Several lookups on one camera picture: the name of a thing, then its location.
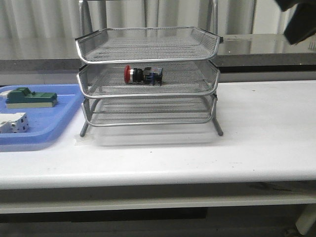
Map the red emergency stop button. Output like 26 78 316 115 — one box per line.
124 65 163 85

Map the mesh tray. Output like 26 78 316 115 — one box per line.
77 60 220 98
75 27 222 64
82 95 217 127

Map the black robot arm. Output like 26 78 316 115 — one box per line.
276 0 316 45

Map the blue plastic tray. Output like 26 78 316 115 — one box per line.
0 84 83 152

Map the dark grey counter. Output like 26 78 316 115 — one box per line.
0 34 316 73

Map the green terminal block component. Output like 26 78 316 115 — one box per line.
5 87 58 109

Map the white circuit breaker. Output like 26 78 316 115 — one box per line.
0 113 29 134

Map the white table leg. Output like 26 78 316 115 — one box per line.
295 204 316 235

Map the grey rack frame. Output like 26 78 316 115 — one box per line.
79 0 223 136

